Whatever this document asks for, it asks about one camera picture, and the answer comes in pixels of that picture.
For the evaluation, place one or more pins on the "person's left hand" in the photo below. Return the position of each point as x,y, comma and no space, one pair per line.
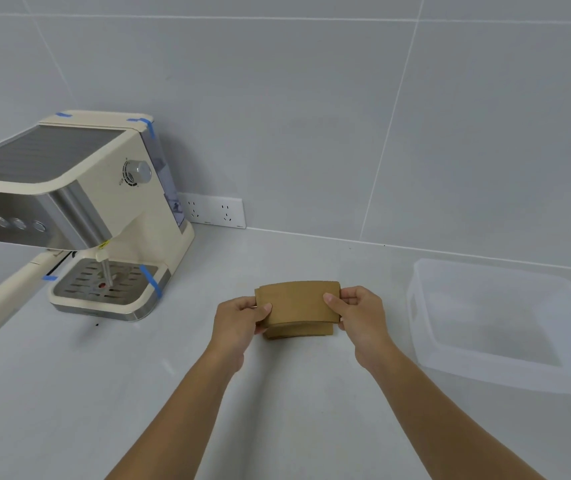
233,327

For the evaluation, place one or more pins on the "person's left thumb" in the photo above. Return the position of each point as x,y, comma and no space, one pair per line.
261,313

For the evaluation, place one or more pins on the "clear plastic storage bin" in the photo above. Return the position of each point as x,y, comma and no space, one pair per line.
503,324

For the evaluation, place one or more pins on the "brown cardboard cup sleeve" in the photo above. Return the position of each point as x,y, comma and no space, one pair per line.
296,303

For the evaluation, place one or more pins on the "person's right thumb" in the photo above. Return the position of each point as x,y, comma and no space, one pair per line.
334,303

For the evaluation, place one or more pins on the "person's left forearm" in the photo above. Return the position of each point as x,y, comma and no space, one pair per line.
170,419

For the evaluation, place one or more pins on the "person's right hand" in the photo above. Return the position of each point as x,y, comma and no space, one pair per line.
365,319

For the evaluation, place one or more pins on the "stack of brown cup sleeves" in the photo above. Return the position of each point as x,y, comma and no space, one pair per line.
299,330

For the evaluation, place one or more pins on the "cream espresso machine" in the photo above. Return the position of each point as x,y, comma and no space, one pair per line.
73,214

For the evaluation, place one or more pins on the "white wall power socket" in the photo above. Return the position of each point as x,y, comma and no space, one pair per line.
210,211

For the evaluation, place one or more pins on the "person's right forearm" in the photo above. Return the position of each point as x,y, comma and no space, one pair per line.
445,424

